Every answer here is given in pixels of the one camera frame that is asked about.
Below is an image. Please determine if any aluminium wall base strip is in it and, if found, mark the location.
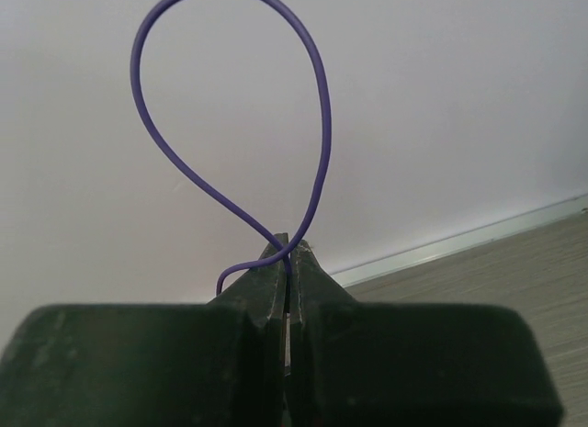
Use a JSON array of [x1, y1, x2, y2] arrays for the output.
[[333, 194, 587, 287]]

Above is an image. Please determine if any purple thin cable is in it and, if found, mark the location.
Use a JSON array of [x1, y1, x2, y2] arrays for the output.
[[216, 0, 333, 296]]

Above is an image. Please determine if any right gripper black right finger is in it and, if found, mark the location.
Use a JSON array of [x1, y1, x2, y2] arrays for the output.
[[288, 242, 363, 426]]

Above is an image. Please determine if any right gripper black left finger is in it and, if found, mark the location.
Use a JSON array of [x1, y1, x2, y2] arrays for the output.
[[210, 260, 289, 426]]

